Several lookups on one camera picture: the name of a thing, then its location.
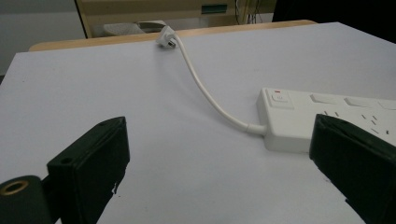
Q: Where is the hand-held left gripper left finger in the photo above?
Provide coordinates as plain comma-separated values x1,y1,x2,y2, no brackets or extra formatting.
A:
46,116,131,224

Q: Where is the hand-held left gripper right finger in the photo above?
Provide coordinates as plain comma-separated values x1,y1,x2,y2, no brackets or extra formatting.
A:
309,113,396,224

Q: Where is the white power strip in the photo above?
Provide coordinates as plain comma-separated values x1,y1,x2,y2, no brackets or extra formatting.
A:
256,87,396,154

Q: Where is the grey bowl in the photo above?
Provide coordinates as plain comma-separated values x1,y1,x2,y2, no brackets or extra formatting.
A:
102,20,167,36

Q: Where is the white power plug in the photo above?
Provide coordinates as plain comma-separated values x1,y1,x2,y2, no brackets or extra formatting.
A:
155,25,177,49

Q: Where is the white power cable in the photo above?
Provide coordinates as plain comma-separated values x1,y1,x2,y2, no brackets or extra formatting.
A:
173,33,268,136

